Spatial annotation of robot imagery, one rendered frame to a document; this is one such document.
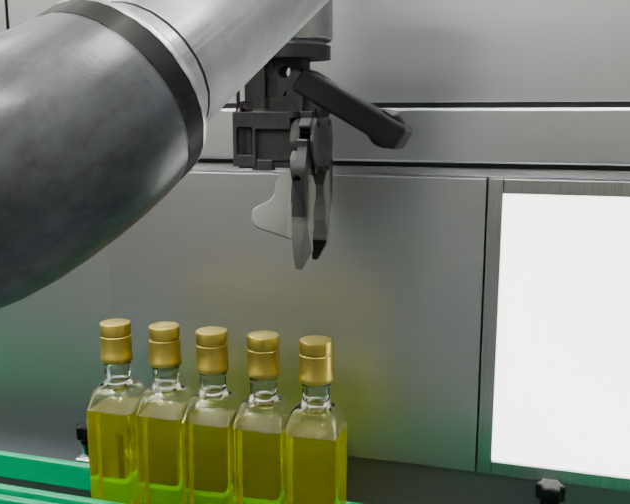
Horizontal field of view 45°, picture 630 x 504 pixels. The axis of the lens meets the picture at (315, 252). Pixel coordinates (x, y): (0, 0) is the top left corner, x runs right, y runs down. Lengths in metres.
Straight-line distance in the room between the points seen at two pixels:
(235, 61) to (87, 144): 0.11
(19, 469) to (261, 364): 0.40
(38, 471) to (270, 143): 0.53
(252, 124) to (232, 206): 0.21
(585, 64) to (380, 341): 0.38
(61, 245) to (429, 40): 0.62
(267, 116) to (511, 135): 0.27
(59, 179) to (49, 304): 0.80
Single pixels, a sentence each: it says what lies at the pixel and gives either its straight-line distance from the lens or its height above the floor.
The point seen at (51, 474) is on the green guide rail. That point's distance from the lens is 1.04.
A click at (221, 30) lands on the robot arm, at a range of 0.38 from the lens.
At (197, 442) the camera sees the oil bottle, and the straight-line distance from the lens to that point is 0.84.
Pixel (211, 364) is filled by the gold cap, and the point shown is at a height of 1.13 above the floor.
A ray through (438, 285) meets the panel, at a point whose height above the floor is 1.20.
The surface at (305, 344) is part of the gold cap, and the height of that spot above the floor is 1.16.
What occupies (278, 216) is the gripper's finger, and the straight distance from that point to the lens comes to 0.73.
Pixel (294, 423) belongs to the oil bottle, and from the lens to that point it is 0.79.
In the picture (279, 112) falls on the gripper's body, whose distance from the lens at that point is 0.72.
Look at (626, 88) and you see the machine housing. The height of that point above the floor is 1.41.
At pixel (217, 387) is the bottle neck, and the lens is 0.83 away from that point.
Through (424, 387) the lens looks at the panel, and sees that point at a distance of 0.90.
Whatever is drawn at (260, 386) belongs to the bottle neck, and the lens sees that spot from 0.80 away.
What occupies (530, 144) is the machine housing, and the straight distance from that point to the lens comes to 0.85.
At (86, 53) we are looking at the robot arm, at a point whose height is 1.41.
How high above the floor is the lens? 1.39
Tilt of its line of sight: 10 degrees down
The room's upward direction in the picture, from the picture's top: straight up
